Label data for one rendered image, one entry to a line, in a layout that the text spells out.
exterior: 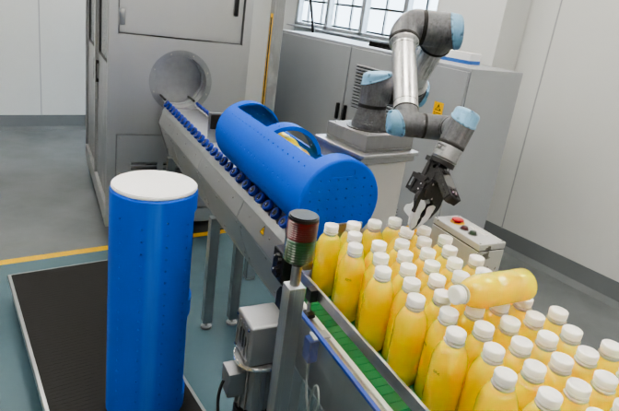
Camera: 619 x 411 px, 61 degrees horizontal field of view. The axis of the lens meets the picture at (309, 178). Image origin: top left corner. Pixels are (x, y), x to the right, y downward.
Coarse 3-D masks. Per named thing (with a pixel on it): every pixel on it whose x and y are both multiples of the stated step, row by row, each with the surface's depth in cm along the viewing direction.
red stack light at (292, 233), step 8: (288, 224) 105; (296, 224) 103; (304, 224) 104; (312, 224) 104; (288, 232) 105; (296, 232) 104; (304, 232) 104; (312, 232) 104; (296, 240) 104; (304, 240) 104; (312, 240) 105
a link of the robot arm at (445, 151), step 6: (438, 144) 144; (444, 144) 144; (438, 150) 144; (444, 150) 143; (450, 150) 143; (456, 150) 143; (438, 156) 144; (444, 156) 143; (450, 156) 143; (456, 156) 143; (450, 162) 144; (456, 162) 144
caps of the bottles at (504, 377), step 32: (480, 256) 136; (416, 288) 117; (448, 320) 106; (480, 320) 106; (512, 320) 108; (544, 320) 110; (576, 352) 101; (608, 352) 103; (512, 384) 89; (576, 384) 90; (608, 384) 92
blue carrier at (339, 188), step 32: (224, 128) 221; (256, 128) 199; (288, 128) 193; (256, 160) 188; (288, 160) 170; (320, 160) 161; (352, 160) 161; (288, 192) 164; (320, 192) 159; (352, 192) 165; (320, 224) 163
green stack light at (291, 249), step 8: (288, 240) 105; (288, 248) 106; (296, 248) 105; (304, 248) 105; (312, 248) 106; (288, 256) 106; (296, 256) 105; (304, 256) 105; (312, 256) 107; (296, 264) 106; (304, 264) 106
